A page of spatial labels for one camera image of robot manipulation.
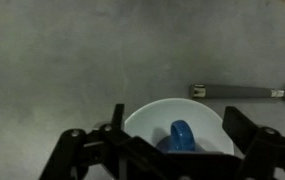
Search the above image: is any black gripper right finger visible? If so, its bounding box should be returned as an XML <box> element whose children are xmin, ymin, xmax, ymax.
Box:
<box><xmin>221</xmin><ymin>105</ymin><xmax>285</xmax><ymax>180</ymax></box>

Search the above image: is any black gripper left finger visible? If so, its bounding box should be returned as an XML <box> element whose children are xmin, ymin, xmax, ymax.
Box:
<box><xmin>38</xmin><ymin>103</ymin><xmax>140</xmax><ymax>180</ymax></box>

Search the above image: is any blue mug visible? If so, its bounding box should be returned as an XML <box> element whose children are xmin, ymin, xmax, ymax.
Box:
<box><xmin>155</xmin><ymin>119</ymin><xmax>207</xmax><ymax>155</ymax></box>

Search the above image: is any white saucer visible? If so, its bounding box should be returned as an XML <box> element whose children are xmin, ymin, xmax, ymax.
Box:
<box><xmin>123</xmin><ymin>97</ymin><xmax>236</xmax><ymax>156</ymax></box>

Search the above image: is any metal spoon grey handle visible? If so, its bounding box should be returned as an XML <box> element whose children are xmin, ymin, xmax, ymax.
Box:
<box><xmin>189</xmin><ymin>81</ymin><xmax>285</xmax><ymax>110</ymax></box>

